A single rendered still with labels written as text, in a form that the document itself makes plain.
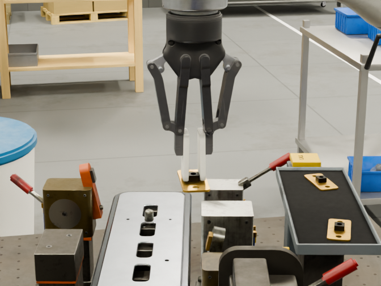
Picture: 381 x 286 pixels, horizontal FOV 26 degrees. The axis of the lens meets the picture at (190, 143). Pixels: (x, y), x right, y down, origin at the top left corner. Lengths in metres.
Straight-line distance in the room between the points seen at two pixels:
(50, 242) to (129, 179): 3.25
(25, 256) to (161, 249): 0.78
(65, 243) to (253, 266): 0.56
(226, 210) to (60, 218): 0.45
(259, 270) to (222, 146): 4.31
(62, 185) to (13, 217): 1.35
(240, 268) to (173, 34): 0.35
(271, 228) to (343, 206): 1.04
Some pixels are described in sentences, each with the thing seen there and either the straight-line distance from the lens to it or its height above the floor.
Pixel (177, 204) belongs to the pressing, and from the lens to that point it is 1.92.
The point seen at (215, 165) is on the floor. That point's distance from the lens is 5.13.
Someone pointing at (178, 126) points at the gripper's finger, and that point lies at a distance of 1.14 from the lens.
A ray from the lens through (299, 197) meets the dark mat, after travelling 1.54.
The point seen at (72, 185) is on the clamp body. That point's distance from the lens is 1.89.
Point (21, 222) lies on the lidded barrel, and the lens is 3.28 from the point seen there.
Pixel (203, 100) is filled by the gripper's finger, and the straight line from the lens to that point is 1.13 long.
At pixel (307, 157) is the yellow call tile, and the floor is 1.16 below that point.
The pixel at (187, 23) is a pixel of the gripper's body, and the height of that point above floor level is 1.55.
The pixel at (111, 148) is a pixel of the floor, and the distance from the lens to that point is 5.48.
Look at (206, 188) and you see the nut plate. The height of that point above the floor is 1.32.
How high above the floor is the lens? 1.73
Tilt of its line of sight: 18 degrees down
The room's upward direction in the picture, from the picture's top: straight up
